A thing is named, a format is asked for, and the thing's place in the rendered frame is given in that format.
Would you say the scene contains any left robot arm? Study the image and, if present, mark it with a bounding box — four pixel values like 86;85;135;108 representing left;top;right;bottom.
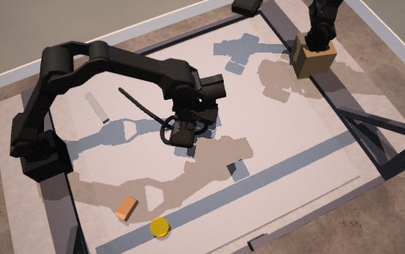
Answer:
10;40;227;164

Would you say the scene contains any black rope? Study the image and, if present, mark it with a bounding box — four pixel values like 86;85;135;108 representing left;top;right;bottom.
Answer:
118;87;208;145

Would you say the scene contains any small orange block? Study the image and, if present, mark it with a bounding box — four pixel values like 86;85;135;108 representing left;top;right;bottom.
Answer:
115;195;138;222

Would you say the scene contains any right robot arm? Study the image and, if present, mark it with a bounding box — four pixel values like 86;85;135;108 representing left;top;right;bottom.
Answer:
304;0;343;52

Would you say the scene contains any grey rectangular bar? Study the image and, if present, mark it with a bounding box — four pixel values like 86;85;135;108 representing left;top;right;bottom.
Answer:
84;92;109;123

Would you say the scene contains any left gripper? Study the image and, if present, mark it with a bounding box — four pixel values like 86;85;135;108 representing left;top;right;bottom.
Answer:
169;98;197;148

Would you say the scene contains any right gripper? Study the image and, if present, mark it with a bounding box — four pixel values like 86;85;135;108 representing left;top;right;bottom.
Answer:
231;0;263;18

